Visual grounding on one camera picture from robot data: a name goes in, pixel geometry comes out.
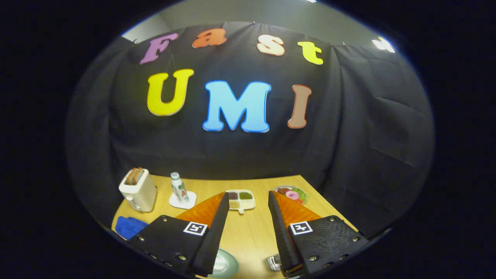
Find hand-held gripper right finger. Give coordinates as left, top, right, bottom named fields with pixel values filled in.
left=267, top=190, right=370, bottom=278

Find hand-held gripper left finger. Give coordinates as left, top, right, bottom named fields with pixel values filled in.
left=127, top=191, right=231, bottom=277

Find pale green plate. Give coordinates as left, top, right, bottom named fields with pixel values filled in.
left=207, top=249, right=239, bottom=279

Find white plate with food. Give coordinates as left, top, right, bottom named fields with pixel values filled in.
left=274, top=185, right=308, bottom=205

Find white divided dish with grains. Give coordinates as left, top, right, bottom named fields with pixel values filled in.
left=226, top=189, right=256, bottom=214

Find white square coaster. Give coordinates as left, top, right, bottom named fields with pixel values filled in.
left=169, top=191, right=197, bottom=210

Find white labelled plastic bottle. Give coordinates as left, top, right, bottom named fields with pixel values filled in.
left=170, top=172, right=189, bottom=203

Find white toaster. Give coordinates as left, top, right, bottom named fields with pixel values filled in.
left=119, top=167, right=158, bottom=212

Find blue cloth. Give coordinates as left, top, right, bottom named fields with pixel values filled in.
left=115, top=216, right=149, bottom=241

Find toast slices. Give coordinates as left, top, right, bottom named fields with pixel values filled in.
left=125, top=167, right=144, bottom=185

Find small ceiling light panel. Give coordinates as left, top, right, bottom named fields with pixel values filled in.
left=372, top=37, right=396, bottom=53

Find metal wire basket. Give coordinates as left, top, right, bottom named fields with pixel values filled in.
left=266, top=254, right=282, bottom=272

